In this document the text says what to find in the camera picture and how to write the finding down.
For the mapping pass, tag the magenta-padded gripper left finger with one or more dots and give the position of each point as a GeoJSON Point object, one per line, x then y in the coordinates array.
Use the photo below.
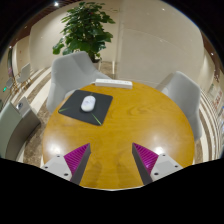
{"type": "Point", "coordinates": [59, 165]}

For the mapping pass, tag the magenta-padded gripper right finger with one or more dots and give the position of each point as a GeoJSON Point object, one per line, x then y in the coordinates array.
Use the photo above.
{"type": "Point", "coordinates": [163, 165]}

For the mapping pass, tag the white cartoon-print computer mouse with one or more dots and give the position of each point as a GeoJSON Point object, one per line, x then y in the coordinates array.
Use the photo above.
{"type": "Point", "coordinates": [88, 103]}

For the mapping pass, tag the black mouse pad green lines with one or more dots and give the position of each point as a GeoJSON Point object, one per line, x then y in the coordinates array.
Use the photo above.
{"type": "Point", "coordinates": [103, 103]}

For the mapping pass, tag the grey-green armchair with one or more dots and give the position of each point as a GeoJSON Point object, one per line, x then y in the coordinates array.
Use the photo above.
{"type": "Point", "coordinates": [13, 130]}

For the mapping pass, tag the light grey shell chair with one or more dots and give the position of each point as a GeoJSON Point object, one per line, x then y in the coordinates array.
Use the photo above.
{"type": "Point", "coordinates": [70, 75]}
{"type": "Point", "coordinates": [183, 96]}

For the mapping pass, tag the white power strip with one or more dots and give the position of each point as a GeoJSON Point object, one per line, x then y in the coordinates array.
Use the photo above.
{"type": "Point", "coordinates": [113, 83]}

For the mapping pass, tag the small white distant chair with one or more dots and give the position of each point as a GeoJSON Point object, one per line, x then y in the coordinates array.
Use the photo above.
{"type": "Point", "coordinates": [24, 74]}

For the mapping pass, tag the large green potted plant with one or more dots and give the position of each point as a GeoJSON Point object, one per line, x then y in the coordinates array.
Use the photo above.
{"type": "Point", "coordinates": [86, 30]}

